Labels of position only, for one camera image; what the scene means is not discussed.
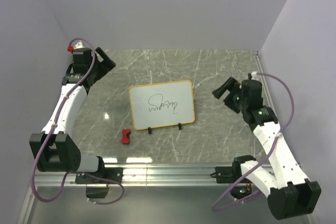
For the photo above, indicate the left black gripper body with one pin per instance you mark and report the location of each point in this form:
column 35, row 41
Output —
column 96, row 71

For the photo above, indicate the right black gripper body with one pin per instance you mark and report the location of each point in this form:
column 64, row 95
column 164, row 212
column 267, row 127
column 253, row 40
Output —
column 245, row 104

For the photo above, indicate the yellow framed whiteboard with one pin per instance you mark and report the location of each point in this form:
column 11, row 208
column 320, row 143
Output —
column 162, row 104

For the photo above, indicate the red whiteboard eraser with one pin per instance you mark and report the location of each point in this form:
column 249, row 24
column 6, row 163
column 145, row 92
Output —
column 125, row 136

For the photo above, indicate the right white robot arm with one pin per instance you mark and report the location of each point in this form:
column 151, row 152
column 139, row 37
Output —
column 278, row 176

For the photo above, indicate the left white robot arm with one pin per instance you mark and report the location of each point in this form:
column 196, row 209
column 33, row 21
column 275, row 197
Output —
column 54, row 148

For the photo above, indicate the side aluminium rail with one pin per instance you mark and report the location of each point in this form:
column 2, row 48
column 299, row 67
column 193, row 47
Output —
column 262, row 79

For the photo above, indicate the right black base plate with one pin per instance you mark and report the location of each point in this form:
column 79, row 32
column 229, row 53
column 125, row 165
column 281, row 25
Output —
column 225, row 175

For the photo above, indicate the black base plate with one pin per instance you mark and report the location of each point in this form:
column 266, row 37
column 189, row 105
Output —
column 225, row 175
column 110, row 173

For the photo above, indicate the wire whiteboard stand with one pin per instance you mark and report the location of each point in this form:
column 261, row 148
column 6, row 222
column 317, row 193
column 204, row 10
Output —
column 150, row 129

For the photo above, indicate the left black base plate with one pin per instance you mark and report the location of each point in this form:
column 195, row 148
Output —
column 110, row 173

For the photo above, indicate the aluminium mounting rail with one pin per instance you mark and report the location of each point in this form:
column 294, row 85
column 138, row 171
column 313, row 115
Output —
column 146, row 174

